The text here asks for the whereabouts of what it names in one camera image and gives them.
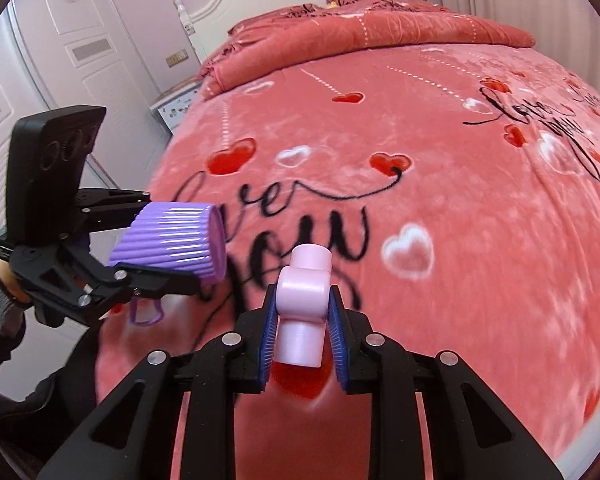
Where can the person left hand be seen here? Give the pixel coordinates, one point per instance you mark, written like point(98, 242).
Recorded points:
point(10, 285)

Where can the white panel door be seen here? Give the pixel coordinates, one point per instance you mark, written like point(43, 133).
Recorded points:
point(56, 53)

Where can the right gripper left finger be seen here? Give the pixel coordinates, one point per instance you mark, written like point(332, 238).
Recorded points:
point(168, 403)

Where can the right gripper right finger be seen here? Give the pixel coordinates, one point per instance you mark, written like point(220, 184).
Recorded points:
point(432, 416)

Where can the white bedside table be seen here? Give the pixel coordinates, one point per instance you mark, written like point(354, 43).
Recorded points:
point(172, 106)

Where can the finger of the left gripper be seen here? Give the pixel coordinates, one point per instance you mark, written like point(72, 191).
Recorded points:
point(154, 283)
point(105, 209)

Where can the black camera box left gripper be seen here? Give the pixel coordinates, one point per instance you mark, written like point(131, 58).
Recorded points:
point(46, 158)

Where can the pink heart-print bed blanket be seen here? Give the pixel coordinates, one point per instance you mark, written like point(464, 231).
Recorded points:
point(458, 189)

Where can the folded red quilt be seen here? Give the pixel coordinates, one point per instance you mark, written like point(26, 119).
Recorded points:
point(305, 32)

